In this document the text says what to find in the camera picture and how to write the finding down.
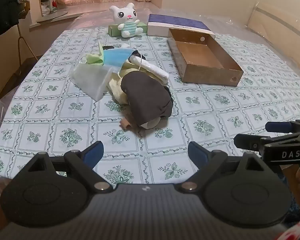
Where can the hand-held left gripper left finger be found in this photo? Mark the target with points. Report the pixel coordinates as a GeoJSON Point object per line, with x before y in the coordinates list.
{"type": "Point", "coordinates": [94, 153]}

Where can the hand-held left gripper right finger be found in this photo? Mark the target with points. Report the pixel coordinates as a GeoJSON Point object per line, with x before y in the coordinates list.
{"type": "Point", "coordinates": [197, 153]}

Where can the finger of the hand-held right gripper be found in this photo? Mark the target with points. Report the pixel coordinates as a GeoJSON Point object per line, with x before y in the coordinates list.
{"type": "Point", "coordinates": [247, 142]}
{"type": "Point", "coordinates": [277, 126]}

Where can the pale yellow cloth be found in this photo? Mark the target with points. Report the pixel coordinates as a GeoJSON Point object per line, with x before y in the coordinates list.
{"type": "Point", "coordinates": [115, 87]}

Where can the white cloth packet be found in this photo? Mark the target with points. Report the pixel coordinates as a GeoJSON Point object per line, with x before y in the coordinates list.
{"type": "Point", "coordinates": [90, 80]}

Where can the dark brown cloth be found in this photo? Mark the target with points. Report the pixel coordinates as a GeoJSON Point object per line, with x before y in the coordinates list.
{"type": "Point", "coordinates": [145, 97]}

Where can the cardboard box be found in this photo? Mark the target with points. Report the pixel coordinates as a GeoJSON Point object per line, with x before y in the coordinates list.
{"type": "Point", "coordinates": [202, 60]}

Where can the light green cloth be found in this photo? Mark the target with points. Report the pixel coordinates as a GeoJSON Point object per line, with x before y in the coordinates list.
{"type": "Point", "coordinates": [95, 58]}

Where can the white towel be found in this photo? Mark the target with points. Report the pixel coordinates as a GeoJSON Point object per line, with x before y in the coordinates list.
{"type": "Point", "coordinates": [152, 68]}

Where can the blue face mask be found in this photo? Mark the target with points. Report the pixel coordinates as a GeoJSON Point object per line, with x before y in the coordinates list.
{"type": "Point", "coordinates": [117, 57]}

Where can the green floral bedsheet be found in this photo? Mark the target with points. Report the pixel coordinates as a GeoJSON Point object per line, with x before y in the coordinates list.
{"type": "Point", "coordinates": [65, 110]}

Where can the plastic wrapped headboard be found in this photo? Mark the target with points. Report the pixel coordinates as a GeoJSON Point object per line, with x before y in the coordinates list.
{"type": "Point", "coordinates": [277, 22]}

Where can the clear plastic mattress cover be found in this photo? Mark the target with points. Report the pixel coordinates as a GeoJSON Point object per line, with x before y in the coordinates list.
{"type": "Point", "coordinates": [240, 22]}

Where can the small green box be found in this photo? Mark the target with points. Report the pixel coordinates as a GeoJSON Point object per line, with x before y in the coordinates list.
{"type": "Point", "coordinates": [113, 28]}

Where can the purple and white box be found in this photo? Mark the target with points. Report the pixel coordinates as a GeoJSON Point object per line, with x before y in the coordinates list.
{"type": "Point", "coordinates": [175, 23]}

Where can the clothes rack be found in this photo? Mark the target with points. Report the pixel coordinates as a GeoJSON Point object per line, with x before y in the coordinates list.
{"type": "Point", "coordinates": [21, 40]}

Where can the white bunny plush toy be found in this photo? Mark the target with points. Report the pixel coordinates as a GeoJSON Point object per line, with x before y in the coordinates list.
{"type": "Point", "coordinates": [126, 17]}

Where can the standing fan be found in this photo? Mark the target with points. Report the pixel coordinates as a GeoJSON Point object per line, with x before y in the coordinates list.
{"type": "Point", "coordinates": [52, 15]}

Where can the brown jacket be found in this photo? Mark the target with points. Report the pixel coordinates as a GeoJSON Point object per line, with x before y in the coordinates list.
{"type": "Point", "coordinates": [24, 10]}

